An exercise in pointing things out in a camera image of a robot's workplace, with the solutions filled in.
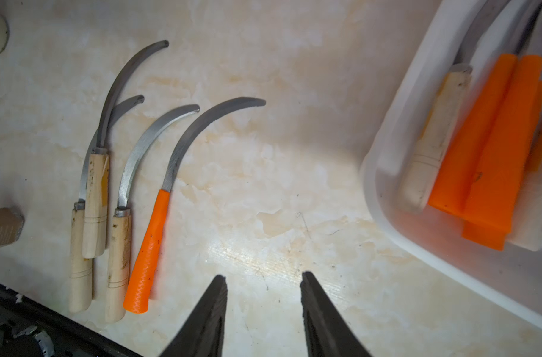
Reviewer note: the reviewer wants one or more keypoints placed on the white storage box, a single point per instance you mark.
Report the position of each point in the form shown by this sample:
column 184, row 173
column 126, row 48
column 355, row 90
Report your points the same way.
column 511, row 278

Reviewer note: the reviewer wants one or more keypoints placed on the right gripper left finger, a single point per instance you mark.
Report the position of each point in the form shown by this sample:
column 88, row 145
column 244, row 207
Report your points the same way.
column 203, row 332

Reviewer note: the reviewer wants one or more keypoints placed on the orange handle sickle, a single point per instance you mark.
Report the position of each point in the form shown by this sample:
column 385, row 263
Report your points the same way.
column 489, row 207
column 141, row 281
column 535, row 155
column 453, row 183

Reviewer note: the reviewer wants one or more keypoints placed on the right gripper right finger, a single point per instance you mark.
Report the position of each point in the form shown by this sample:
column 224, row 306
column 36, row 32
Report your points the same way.
column 326, row 332

